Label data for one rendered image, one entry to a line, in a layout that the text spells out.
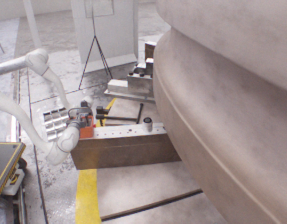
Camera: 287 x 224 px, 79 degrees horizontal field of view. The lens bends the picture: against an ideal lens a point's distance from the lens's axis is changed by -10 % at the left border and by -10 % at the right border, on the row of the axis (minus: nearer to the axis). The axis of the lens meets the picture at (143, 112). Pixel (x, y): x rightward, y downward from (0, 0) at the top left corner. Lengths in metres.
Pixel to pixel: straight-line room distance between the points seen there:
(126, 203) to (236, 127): 1.05
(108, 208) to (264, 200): 1.13
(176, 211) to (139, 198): 0.30
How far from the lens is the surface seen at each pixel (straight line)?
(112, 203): 1.62
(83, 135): 1.53
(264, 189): 0.83
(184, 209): 1.61
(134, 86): 2.45
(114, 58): 4.49
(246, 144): 0.88
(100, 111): 2.48
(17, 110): 1.20
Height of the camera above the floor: 1.74
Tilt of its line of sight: 37 degrees down
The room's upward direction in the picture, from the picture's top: straight up
